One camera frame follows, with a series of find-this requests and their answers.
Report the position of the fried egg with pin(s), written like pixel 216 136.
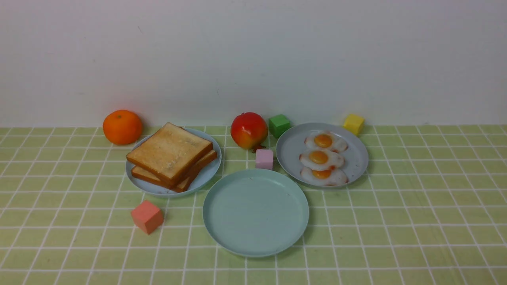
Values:
pixel 326 141
pixel 321 160
pixel 330 177

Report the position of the toast slice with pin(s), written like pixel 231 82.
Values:
pixel 185 183
pixel 144 175
pixel 170 153

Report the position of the red pomegranate fruit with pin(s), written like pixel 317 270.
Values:
pixel 249 130

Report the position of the pink cube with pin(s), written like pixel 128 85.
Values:
pixel 264 159

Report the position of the green cube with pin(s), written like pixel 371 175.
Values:
pixel 278 124

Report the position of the light blue bread plate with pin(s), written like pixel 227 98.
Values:
pixel 203 178

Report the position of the teal centre plate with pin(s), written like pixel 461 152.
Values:
pixel 255 213

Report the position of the yellow cube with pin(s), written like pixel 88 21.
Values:
pixel 354 124

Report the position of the grey egg plate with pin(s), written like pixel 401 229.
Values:
pixel 291 144

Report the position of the salmon red cube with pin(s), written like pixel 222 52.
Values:
pixel 147 217

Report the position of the orange fruit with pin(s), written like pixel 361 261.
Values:
pixel 122 127

